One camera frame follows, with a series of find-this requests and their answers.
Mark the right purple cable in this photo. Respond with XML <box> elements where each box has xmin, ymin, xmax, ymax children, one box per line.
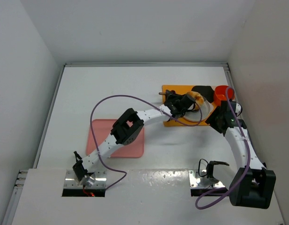
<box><xmin>195</xmin><ymin>87</ymin><xmax>251</xmax><ymax>210</ymax></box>

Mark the black hexagonal coaster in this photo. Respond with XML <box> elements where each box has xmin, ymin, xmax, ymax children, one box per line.
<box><xmin>191</xmin><ymin>85</ymin><xmax>214</xmax><ymax>103</ymax></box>

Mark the white ribbed plate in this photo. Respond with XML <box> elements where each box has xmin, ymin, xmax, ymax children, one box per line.
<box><xmin>184</xmin><ymin>97</ymin><xmax>214</xmax><ymax>122</ymax></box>

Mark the orange cloth placemat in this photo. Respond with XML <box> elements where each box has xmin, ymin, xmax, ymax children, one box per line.
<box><xmin>162</xmin><ymin>85</ymin><xmax>217</xmax><ymax>127</ymax></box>

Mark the round golden bread bun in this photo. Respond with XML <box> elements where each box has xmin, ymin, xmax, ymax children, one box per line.
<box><xmin>189</xmin><ymin>91</ymin><xmax>204</xmax><ymax>108</ymax></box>

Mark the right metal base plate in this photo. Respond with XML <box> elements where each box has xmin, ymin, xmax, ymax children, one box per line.
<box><xmin>188</xmin><ymin>169</ymin><xmax>225</xmax><ymax>189</ymax></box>

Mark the pink plastic tray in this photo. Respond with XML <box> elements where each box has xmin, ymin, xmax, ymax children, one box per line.
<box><xmin>86</xmin><ymin>119</ymin><xmax>145</xmax><ymax>158</ymax></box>

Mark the metal base plate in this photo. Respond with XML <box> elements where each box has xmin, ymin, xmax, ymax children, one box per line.
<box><xmin>63</xmin><ymin>170</ymin><xmax>107</xmax><ymax>189</ymax></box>
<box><xmin>188</xmin><ymin>169</ymin><xmax>225</xmax><ymax>189</ymax></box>

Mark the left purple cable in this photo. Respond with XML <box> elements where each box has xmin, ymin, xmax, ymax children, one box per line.
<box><xmin>90</xmin><ymin>95</ymin><xmax>203</xmax><ymax>189</ymax></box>

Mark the aluminium table frame rail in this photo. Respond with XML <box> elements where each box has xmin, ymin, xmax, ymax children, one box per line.
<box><xmin>10</xmin><ymin>63</ymin><xmax>258</xmax><ymax>225</ymax></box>

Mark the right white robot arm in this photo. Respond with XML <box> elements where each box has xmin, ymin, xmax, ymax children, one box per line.
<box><xmin>206</xmin><ymin>100</ymin><xmax>276</xmax><ymax>209</ymax></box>

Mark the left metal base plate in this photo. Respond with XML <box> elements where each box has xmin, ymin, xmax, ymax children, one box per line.
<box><xmin>63</xmin><ymin>170</ymin><xmax>107</xmax><ymax>189</ymax></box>

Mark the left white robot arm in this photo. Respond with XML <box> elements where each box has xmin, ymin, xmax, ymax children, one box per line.
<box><xmin>73</xmin><ymin>92</ymin><xmax>200</xmax><ymax>183</ymax></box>

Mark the purple cable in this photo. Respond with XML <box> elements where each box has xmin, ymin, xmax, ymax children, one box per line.
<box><xmin>195</xmin><ymin>87</ymin><xmax>251</xmax><ymax>210</ymax></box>
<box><xmin>90</xmin><ymin>95</ymin><xmax>203</xmax><ymax>189</ymax></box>

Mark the orange plastic cup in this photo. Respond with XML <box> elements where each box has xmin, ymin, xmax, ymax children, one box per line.
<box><xmin>214</xmin><ymin>85</ymin><xmax>235</xmax><ymax>106</ymax></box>

